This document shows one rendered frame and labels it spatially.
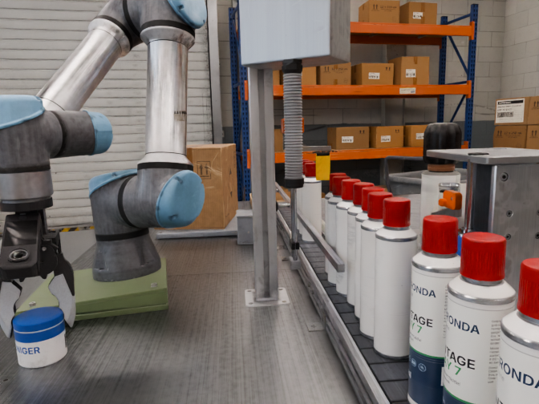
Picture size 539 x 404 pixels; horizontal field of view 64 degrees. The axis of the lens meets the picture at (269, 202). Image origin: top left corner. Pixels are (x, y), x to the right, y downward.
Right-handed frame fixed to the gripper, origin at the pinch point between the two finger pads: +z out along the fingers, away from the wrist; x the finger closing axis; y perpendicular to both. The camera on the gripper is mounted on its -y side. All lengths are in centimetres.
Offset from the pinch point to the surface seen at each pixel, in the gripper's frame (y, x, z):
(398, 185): 189, -213, 15
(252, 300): 7.2, -37.2, 4.7
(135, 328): 4.5, -14.2, 4.9
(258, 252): 6.3, -38.6, -5.4
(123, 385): -13.1, -11.4, 4.9
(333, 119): 428, -293, -38
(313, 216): 25, -60, -7
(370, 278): -24, -44, -9
